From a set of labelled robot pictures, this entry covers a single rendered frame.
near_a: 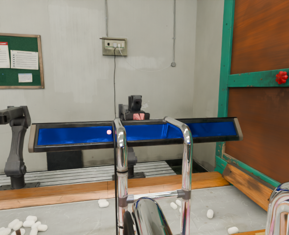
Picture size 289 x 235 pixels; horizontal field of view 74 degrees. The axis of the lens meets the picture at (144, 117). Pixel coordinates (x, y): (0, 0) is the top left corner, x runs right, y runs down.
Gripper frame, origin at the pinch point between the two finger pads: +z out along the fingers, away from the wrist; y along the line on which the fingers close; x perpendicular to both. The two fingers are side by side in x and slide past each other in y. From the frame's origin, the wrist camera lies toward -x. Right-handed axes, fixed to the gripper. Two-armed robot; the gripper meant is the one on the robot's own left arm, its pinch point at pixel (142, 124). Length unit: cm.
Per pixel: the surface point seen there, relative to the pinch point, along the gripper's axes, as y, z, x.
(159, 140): 1.0, 19.6, 0.2
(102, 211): -15.9, 3.3, 32.5
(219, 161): 45, -15, 25
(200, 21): 121, -186, -98
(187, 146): 3.3, 32.7, -2.2
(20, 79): -109, -195, -19
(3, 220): -50, 1, 33
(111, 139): -12.7, 18.4, -0.5
